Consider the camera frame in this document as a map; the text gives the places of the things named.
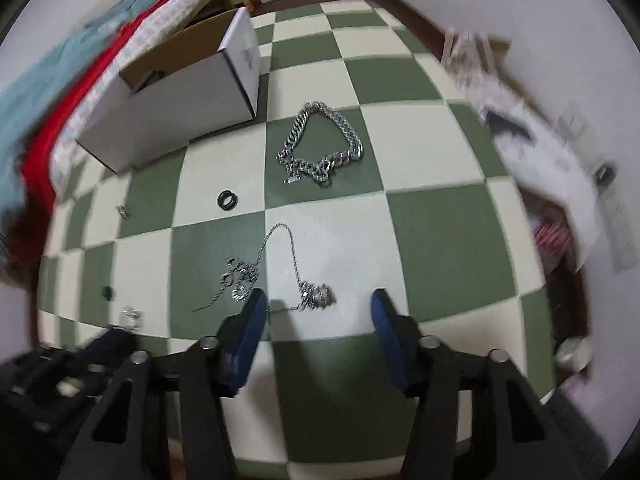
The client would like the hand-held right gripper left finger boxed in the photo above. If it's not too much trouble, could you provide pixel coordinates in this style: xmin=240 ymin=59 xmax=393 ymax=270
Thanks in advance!
xmin=57 ymin=288 xmax=269 ymax=480

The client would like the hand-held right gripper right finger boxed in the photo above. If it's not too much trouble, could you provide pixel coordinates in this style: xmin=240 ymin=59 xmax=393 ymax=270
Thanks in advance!
xmin=370 ymin=288 xmax=584 ymax=480

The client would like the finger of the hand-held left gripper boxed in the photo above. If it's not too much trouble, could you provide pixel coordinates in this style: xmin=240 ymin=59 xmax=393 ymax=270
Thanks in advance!
xmin=82 ymin=326 xmax=139 ymax=377

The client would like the thin silver necklace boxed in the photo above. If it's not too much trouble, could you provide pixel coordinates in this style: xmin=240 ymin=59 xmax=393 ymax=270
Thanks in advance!
xmin=191 ymin=222 xmax=337 ymax=313

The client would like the green cream checkered mat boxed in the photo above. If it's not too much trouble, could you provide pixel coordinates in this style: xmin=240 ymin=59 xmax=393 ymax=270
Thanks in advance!
xmin=36 ymin=0 xmax=560 ymax=480

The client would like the white roll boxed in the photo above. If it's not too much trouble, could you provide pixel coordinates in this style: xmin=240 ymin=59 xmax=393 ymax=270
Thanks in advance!
xmin=556 ymin=336 xmax=595 ymax=370

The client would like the red striped packet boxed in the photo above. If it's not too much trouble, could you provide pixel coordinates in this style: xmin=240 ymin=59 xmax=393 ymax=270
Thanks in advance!
xmin=531 ymin=219 xmax=575 ymax=262

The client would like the red blanket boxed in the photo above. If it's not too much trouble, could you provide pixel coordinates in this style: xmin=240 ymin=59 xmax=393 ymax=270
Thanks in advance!
xmin=9 ymin=0 xmax=212 ymax=263

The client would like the white cloth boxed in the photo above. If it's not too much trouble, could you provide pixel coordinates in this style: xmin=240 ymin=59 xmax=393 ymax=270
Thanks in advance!
xmin=449 ymin=57 xmax=607 ymax=272

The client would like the white cardboard box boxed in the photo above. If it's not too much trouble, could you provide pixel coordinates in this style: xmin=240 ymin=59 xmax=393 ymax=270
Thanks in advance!
xmin=75 ymin=6 xmax=261 ymax=174

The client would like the white power strip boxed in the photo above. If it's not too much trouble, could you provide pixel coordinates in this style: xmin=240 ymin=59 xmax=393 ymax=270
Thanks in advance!
xmin=594 ymin=160 xmax=640 ymax=273

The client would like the red and blue bedding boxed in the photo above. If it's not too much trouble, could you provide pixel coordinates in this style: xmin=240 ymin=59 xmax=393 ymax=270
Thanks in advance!
xmin=0 ymin=0 xmax=237 ymax=271

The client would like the white patterned mattress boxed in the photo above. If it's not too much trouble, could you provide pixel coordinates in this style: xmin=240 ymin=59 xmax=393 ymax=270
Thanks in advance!
xmin=49 ymin=0 xmax=222 ymax=197

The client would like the thick silver chain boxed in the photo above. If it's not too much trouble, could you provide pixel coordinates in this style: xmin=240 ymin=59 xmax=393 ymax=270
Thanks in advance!
xmin=276 ymin=101 xmax=365 ymax=189

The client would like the white wall socket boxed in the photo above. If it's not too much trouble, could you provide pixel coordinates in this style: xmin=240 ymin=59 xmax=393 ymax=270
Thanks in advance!
xmin=559 ymin=102 xmax=588 ymax=137

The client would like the white frame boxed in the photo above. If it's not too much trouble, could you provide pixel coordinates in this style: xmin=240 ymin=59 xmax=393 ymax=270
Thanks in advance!
xmin=442 ymin=27 xmax=512 ymax=77

